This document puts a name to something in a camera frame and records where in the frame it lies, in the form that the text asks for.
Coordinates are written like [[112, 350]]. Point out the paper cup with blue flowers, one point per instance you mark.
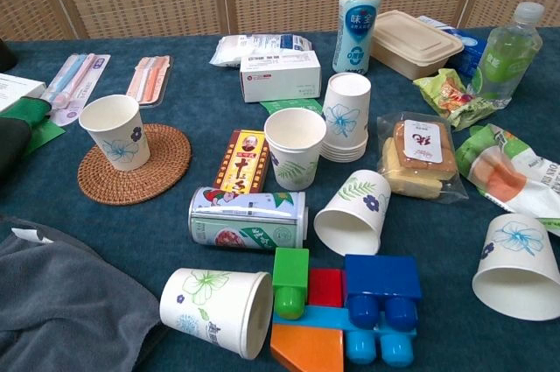
[[118, 144]]

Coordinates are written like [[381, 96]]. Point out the paper cup leaf and flower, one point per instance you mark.
[[354, 210]]

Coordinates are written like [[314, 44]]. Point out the paper cup green flower print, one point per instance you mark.
[[210, 306]]

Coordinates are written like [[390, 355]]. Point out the paper cup large blue flower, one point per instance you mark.
[[512, 267]]

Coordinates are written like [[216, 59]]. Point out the red and yellow spice box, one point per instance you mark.
[[245, 162]]

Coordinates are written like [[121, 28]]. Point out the green sachet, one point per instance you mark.
[[284, 107]]

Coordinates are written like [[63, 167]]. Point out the green and white drink can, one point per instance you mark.
[[245, 223]]

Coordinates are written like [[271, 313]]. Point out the stack of inverted paper cups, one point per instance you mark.
[[345, 118]]

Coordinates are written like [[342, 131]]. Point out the white medicine box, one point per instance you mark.
[[280, 79]]

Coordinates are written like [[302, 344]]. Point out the green toy block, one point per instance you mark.
[[291, 267]]

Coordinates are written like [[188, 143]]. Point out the round woven rattan coaster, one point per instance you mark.
[[166, 170]]

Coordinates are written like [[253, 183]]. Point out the white soft tissue pack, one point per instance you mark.
[[245, 46]]

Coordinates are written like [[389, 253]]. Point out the red toy block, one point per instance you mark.
[[326, 286]]

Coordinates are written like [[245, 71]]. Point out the bread in clear bag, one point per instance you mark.
[[415, 162]]

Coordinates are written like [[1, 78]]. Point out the teal table cloth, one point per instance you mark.
[[166, 236]]

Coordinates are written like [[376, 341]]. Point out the dark blue toy block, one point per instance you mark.
[[380, 275]]

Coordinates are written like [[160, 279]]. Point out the orange toothbrush pack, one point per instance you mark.
[[149, 79]]

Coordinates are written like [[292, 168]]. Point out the white blue yogurt bottle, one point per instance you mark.
[[356, 26]]

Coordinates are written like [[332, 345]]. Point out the small green snack packet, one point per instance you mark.
[[446, 94]]

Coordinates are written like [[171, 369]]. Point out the beige lidded lunch box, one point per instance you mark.
[[415, 44]]

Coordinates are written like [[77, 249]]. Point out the orange toy block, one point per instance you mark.
[[306, 346]]

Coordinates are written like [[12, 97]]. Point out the light blue toy block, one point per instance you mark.
[[376, 346]]

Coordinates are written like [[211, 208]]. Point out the pink blue toothbrush pack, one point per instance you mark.
[[83, 74]]

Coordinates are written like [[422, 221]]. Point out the blue and white mask box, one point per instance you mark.
[[472, 52]]

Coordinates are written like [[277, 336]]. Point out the green white orange snack bag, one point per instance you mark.
[[503, 170]]

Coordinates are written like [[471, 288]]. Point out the clear bottle with green label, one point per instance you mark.
[[507, 61]]

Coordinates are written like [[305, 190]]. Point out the grey towel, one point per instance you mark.
[[65, 302]]

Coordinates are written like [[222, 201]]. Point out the black and green work glove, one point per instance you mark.
[[17, 127]]

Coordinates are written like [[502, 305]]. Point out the flat white box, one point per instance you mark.
[[17, 87]]

